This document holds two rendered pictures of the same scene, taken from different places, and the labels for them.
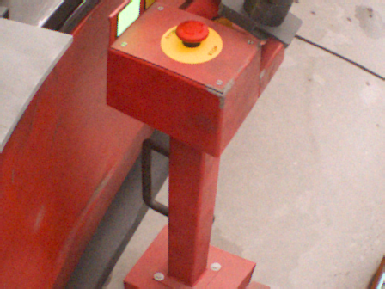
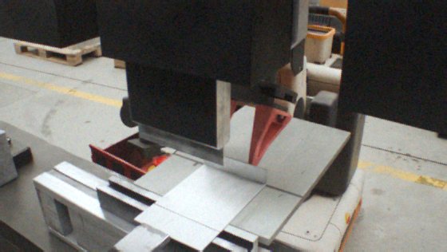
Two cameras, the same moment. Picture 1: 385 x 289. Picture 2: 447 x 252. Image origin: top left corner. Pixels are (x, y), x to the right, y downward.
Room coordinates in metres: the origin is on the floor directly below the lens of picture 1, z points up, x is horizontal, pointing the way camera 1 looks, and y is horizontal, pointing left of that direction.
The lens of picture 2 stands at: (0.47, 0.73, 1.27)
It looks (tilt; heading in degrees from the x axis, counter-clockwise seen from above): 27 degrees down; 279
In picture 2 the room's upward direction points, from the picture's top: straight up
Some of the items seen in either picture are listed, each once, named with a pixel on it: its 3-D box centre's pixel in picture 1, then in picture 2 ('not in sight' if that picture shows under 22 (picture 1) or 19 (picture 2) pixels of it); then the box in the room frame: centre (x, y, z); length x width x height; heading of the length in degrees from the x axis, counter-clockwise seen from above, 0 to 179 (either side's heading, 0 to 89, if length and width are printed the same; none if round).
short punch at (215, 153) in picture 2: not in sight; (176, 103); (0.57, 0.41, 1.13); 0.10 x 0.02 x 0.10; 157
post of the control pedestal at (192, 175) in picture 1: (192, 198); not in sight; (0.78, 0.00, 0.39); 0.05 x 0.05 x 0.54; 63
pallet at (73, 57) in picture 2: not in sight; (69, 45); (3.13, -3.47, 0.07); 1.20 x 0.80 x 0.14; 159
